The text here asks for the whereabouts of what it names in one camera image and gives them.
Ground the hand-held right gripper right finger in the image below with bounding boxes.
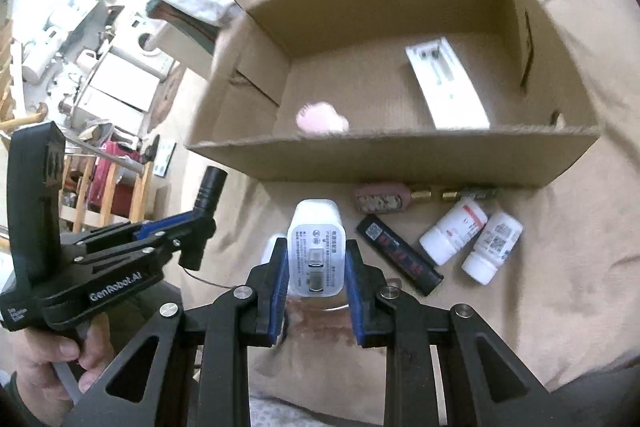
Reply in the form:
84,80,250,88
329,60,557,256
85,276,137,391
344,238,576,427

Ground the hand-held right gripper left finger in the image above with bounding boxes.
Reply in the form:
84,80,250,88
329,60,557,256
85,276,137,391
65,234,291,427

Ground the white rectangular container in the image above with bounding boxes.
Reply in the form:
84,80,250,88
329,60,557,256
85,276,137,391
262,234,289,297

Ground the white appliance cabinet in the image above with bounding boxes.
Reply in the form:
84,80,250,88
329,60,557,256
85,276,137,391
75,9,173,132

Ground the white bathroom scale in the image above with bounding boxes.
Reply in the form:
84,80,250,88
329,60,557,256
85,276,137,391
152,141,177,180

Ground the wooden chair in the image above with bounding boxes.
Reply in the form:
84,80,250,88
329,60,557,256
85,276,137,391
60,152,156,235

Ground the white power adapter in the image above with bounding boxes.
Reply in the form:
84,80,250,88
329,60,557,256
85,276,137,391
286,199,347,303

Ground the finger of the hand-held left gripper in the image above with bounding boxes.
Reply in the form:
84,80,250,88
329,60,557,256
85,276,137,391
72,237,183,282
75,207,216,254

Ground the round brown mat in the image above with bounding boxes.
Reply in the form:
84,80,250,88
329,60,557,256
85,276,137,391
150,62,183,125

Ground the black cylindrical flashlight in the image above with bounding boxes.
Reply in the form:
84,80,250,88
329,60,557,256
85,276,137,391
179,166,229,271

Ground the small pink pouch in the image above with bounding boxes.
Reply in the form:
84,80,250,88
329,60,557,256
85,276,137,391
295,103,349,136

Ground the black rectangular battery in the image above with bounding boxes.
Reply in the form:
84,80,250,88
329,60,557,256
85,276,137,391
356,214,444,297

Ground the beige bed sheet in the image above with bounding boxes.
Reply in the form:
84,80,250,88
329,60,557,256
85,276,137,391
165,0,640,427

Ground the white paper packet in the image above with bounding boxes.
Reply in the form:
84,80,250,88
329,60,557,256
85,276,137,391
405,36,491,131

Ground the person's left hand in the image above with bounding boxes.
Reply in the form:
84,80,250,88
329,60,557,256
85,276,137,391
10,332,117,404

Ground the red suitcase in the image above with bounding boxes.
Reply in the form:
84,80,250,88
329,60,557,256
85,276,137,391
87,142,151,218

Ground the cardboard box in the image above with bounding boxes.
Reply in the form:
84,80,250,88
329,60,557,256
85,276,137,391
185,0,601,190

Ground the white pill bottle red label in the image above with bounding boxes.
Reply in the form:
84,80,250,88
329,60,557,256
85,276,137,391
419,199,488,267

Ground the gold camouflage tube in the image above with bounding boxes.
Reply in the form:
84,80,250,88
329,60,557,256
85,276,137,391
442,187,498,202

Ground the white pill bottle grey label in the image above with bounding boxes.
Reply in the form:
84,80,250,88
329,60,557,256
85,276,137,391
461,212,524,286

